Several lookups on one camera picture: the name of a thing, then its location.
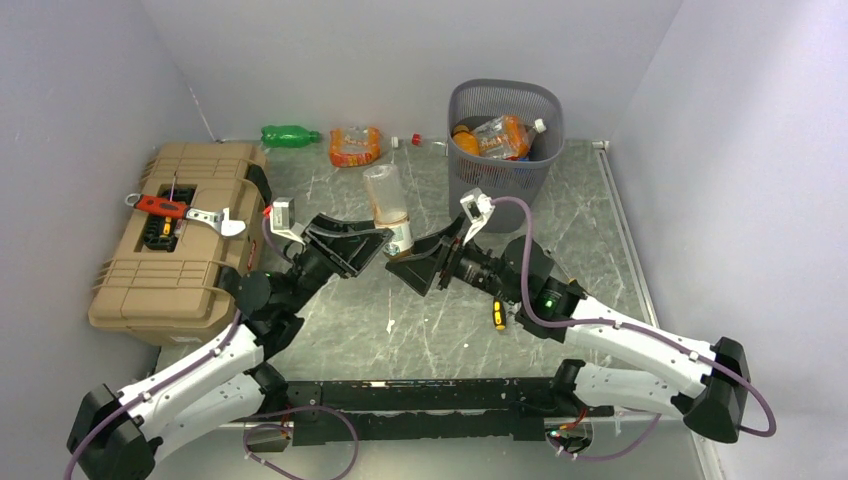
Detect clear bottle red cap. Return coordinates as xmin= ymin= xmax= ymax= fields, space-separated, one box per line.
xmin=387 ymin=133 xmax=448 ymax=157

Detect purple cable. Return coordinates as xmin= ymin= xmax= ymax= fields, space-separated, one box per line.
xmin=490 ymin=195 xmax=778 ymax=439
xmin=62 ymin=211 xmax=293 ymax=480

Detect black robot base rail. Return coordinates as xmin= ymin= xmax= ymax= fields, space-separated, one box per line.
xmin=258 ymin=377 xmax=611 ymax=446

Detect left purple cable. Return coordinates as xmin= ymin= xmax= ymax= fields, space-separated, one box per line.
xmin=62 ymin=211 xmax=293 ymax=480

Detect yellow black screwdriver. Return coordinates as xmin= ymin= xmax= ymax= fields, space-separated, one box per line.
xmin=492 ymin=299 xmax=506 ymax=331
xmin=567 ymin=278 xmax=585 ymax=295

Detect green plastic bottle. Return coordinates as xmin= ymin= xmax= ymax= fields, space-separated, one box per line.
xmin=260 ymin=125 xmax=322 ymax=148

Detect orange wrapped bottle pack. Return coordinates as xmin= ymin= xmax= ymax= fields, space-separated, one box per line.
xmin=328 ymin=127 xmax=382 ymax=168

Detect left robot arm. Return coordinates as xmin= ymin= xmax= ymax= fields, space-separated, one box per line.
xmin=63 ymin=214 xmax=392 ymax=479

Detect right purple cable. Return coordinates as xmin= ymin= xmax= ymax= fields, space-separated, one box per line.
xmin=490 ymin=195 xmax=778 ymax=439

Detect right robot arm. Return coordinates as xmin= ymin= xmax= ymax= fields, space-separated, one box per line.
xmin=386 ymin=217 xmax=750 ymax=444

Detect red handled adjustable wrench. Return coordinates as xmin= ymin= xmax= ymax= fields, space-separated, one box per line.
xmin=124 ymin=193 xmax=247 ymax=237

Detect tan plastic toolbox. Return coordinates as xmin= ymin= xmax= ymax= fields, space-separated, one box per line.
xmin=88 ymin=143 xmax=272 ymax=346

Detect large orange label bottle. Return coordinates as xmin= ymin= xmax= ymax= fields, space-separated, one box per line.
xmin=471 ymin=115 xmax=547 ymax=160

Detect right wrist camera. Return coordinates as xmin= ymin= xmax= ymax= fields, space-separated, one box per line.
xmin=460 ymin=188 xmax=495 ymax=245

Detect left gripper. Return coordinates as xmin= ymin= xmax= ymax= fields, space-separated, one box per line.
xmin=284 ymin=213 xmax=393 ymax=314

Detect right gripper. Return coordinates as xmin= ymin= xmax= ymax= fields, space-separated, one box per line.
xmin=386 ymin=213 xmax=522 ymax=306

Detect brown tea bottle green cap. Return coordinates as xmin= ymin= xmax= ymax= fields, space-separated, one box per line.
xmin=363 ymin=164 xmax=414 ymax=260

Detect grey mesh waste bin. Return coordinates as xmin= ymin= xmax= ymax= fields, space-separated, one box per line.
xmin=447 ymin=79 xmax=565 ymax=217

